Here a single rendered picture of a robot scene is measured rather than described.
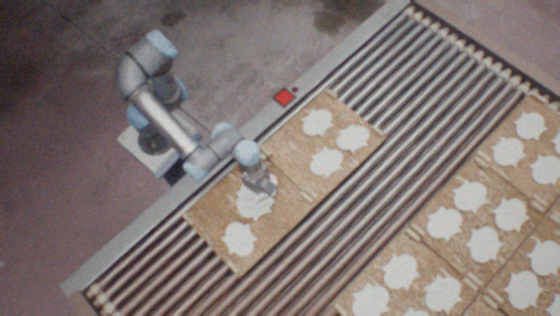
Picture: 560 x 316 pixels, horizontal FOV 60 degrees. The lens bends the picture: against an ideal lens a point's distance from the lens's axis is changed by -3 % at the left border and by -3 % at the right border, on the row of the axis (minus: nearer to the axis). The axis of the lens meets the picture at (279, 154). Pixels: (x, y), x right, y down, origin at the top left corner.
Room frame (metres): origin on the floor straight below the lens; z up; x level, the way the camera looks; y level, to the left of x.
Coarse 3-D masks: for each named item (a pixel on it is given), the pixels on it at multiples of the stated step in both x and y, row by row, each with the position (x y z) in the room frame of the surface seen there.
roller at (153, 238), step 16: (400, 16) 1.55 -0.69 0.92; (384, 32) 1.48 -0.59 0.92; (368, 48) 1.40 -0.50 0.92; (352, 64) 1.33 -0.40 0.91; (336, 80) 1.27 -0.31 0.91; (288, 112) 1.15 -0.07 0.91; (272, 128) 1.08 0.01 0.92; (256, 144) 1.02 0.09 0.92; (224, 176) 0.90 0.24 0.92; (208, 192) 0.84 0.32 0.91; (144, 240) 0.69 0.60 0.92; (128, 256) 0.63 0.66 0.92; (112, 272) 0.58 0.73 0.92; (96, 288) 0.53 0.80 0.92
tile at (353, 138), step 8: (352, 128) 0.99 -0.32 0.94; (360, 128) 0.98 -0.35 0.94; (344, 136) 0.96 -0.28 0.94; (352, 136) 0.95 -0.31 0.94; (360, 136) 0.95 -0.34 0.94; (368, 136) 0.94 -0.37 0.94; (344, 144) 0.93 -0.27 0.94; (352, 144) 0.92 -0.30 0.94; (360, 144) 0.91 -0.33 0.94; (352, 152) 0.88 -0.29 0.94
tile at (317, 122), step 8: (312, 112) 1.11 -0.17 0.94; (320, 112) 1.10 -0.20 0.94; (328, 112) 1.09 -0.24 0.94; (304, 120) 1.07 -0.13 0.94; (312, 120) 1.07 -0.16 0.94; (320, 120) 1.06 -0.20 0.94; (328, 120) 1.05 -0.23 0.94; (304, 128) 1.04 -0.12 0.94; (312, 128) 1.03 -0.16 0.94; (320, 128) 1.02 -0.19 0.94; (328, 128) 1.02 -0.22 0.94
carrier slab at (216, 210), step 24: (240, 168) 0.91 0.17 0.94; (216, 192) 0.83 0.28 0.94; (288, 192) 0.77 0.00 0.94; (192, 216) 0.74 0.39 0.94; (216, 216) 0.73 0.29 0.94; (240, 216) 0.71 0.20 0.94; (264, 216) 0.69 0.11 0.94; (288, 216) 0.67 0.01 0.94; (216, 240) 0.63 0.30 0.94; (264, 240) 0.59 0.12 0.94; (240, 264) 0.52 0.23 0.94
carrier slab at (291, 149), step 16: (320, 96) 1.18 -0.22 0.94; (304, 112) 1.12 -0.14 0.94; (336, 112) 1.09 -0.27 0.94; (352, 112) 1.07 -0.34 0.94; (288, 128) 1.06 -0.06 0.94; (336, 128) 1.01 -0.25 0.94; (368, 128) 0.98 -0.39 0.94; (272, 144) 0.99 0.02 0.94; (288, 144) 0.98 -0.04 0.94; (304, 144) 0.97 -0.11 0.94; (320, 144) 0.95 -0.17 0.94; (336, 144) 0.94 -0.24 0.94; (368, 144) 0.91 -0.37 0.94; (272, 160) 0.92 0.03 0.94; (288, 160) 0.91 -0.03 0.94; (304, 160) 0.89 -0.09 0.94; (352, 160) 0.85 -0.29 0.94; (288, 176) 0.84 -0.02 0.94; (304, 176) 0.82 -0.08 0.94; (320, 176) 0.81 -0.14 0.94; (336, 176) 0.80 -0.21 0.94; (304, 192) 0.76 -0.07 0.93; (320, 192) 0.74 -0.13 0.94
